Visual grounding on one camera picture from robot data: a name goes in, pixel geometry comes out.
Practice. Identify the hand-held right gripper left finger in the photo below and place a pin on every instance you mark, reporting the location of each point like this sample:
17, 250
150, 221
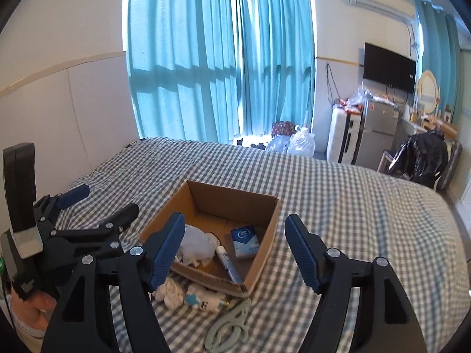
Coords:
166, 255

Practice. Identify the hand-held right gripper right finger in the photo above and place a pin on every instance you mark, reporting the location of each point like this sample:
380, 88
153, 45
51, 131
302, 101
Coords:
303, 255

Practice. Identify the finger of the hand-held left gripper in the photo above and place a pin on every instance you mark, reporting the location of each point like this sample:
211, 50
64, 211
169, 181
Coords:
75, 193
121, 217

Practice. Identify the brown cardboard box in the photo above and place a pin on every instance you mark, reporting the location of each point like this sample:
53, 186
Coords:
206, 198

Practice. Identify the person's left hand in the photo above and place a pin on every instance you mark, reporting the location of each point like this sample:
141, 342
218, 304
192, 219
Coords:
36, 304

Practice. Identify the white plastic bag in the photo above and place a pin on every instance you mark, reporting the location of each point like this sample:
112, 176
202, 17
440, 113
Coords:
197, 242

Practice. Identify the white crumpled cloth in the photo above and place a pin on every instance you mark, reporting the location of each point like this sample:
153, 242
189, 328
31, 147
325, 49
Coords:
173, 294

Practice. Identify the white and blue toy figure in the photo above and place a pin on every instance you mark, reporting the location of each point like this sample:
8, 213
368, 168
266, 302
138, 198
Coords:
204, 298

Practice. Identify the blue tissue packet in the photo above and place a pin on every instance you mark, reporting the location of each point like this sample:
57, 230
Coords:
244, 242

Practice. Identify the white tube with blue cap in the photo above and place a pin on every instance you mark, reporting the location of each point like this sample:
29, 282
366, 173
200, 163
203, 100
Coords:
228, 264

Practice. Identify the large clear water jug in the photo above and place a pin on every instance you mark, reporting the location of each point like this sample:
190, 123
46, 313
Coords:
302, 143

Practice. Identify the small clear water jug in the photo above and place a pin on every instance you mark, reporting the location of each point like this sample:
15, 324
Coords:
278, 144

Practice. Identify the white quilted folded mattress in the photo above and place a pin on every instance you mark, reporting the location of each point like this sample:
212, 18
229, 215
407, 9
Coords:
337, 136

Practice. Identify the wooden chair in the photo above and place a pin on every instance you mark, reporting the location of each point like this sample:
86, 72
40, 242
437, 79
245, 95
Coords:
384, 160

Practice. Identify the floral fabric bundle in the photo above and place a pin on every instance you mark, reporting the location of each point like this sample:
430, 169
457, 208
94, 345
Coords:
283, 128

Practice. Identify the silver refrigerator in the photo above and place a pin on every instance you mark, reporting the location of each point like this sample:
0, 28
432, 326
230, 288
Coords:
379, 132

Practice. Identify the black jacket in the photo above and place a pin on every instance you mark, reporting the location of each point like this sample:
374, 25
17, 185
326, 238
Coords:
419, 154

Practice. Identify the clear plastic bag with snacks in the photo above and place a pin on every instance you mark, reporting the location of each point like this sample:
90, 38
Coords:
358, 99

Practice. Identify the wide teal window curtain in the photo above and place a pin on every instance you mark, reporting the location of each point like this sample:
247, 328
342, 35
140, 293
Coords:
176, 55

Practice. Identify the white dressing table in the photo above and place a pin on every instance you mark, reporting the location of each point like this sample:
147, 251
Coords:
423, 123

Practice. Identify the oval white-framed mirror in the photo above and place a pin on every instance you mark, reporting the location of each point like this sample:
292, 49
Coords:
427, 91

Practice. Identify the narrow teal window curtain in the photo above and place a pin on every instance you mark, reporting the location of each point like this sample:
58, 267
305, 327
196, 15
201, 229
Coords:
276, 51

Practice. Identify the teal curtain beside mirror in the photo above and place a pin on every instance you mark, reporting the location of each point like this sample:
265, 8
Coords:
439, 44

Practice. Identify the white air conditioner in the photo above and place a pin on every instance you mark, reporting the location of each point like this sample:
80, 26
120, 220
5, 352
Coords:
379, 0

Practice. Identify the black wall television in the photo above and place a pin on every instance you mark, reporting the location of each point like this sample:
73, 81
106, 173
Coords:
388, 67

